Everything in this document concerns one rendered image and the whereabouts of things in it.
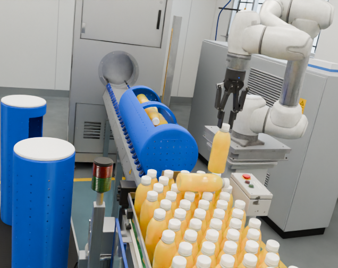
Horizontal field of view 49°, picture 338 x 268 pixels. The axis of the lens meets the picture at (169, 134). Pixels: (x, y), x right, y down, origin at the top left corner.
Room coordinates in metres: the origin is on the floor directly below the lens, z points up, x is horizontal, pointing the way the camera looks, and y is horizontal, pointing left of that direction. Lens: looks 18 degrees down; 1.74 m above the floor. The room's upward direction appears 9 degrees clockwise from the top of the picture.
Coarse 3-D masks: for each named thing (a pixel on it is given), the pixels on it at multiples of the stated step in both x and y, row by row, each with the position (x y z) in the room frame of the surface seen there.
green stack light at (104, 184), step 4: (92, 176) 1.07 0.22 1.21; (92, 180) 1.07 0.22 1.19; (96, 180) 1.06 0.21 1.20; (100, 180) 1.06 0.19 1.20; (104, 180) 1.06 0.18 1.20; (108, 180) 1.07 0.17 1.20; (92, 184) 1.07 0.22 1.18; (96, 184) 1.06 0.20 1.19; (100, 184) 1.06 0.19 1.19; (104, 184) 1.06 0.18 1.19; (108, 184) 1.07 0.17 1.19; (92, 188) 1.07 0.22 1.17; (96, 188) 1.06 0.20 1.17; (100, 188) 1.06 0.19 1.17; (104, 188) 1.06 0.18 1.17; (108, 188) 1.08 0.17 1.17
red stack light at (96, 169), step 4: (112, 164) 1.09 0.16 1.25; (92, 168) 1.08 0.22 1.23; (96, 168) 1.06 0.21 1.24; (100, 168) 1.06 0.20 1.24; (104, 168) 1.06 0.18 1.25; (108, 168) 1.07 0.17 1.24; (112, 168) 1.09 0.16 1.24; (92, 172) 1.07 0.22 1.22; (96, 172) 1.06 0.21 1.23; (100, 172) 1.06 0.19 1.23; (104, 172) 1.06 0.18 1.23; (108, 172) 1.07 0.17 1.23; (96, 176) 1.06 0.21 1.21; (100, 176) 1.06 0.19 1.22; (104, 176) 1.06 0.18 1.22; (108, 176) 1.07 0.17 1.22
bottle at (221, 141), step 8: (216, 136) 1.41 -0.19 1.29; (224, 136) 1.40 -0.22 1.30; (216, 144) 1.40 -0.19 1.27; (224, 144) 1.39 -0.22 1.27; (216, 152) 1.39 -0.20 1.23; (224, 152) 1.39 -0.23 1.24; (216, 160) 1.39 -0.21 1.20; (224, 160) 1.40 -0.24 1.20; (208, 168) 1.41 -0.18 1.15; (216, 168) 1.39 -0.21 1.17; (224, 168) 1.41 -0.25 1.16
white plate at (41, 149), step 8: (16, 144) 1.62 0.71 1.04; (24, 144) 1.64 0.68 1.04; (32, 144) 1.65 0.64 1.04; (40, 144) 1.66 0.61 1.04; (48, 144) 1.68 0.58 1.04; (56, 144) 1.69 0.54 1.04; (64, 144) 1.71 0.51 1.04; (16, 152) 1.54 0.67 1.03; (24, 152) 1.55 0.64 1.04; (32, 152) 1.56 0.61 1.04; (40, 152) 1.57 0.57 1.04; (48, 152) 1.59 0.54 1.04; (56, 152) 1.60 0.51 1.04; (64, 152) 1.61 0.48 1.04; (72, 152) 1.63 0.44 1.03; (40, 160) 1.50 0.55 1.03; (48, 160) 1.51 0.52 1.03; (56, 160) 1.54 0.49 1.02
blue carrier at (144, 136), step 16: (128, 96) 2.29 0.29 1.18; (128, 112) 2.08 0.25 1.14; (144, 112) 1.90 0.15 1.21; (160, 112) 2.42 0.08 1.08; (128, 128) 1.97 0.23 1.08; (144, 128) 1.72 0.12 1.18; (160, 128) 1.63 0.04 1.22; (176, 128) 1.63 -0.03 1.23; (144, 144) 1.59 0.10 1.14; (160, 144) 1.61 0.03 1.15; (176, 144) 1.63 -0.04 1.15; (192, 144) 1.65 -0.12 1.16; (144, 160) 1.59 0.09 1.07; (160, 160) 1.61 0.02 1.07; (176, 160) 1.63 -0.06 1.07; (192, 160) 1.66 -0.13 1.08; (160, 176) 1.62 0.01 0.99
